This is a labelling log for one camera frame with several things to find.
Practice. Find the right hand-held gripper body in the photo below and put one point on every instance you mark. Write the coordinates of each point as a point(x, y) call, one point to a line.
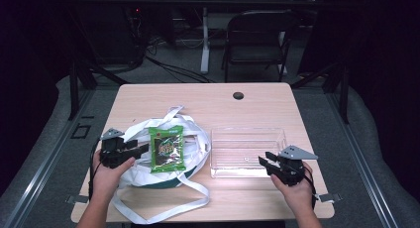
point(290, 165)

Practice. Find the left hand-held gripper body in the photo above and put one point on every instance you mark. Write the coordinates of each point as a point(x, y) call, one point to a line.
point(114, 152)

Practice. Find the clear plastic container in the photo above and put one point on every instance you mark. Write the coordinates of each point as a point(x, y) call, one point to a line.
point(244, 148)

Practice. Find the green snack packet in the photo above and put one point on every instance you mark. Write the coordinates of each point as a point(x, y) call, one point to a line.
point(166, 148)

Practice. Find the white tote bag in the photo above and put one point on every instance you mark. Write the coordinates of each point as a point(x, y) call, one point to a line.
point(165, 180)

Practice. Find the person's left hand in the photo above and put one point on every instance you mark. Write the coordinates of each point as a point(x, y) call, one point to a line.
point(107, 180)

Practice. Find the person's right hand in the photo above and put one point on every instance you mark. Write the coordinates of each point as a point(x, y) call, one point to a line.
point(295, 195)

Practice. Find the grey tape piece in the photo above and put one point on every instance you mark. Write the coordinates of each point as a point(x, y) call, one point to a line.
point(330, 197)
point(77, 199)

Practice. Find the black metal stand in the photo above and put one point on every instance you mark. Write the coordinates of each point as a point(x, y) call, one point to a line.
point(74, 89)
point(344, 95)

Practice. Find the black folding chair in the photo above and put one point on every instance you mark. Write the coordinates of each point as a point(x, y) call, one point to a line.
point(257, 33)

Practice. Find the metal floor rail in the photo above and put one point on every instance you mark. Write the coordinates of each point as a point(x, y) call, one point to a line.
point(43, 168)
point(363, 168)

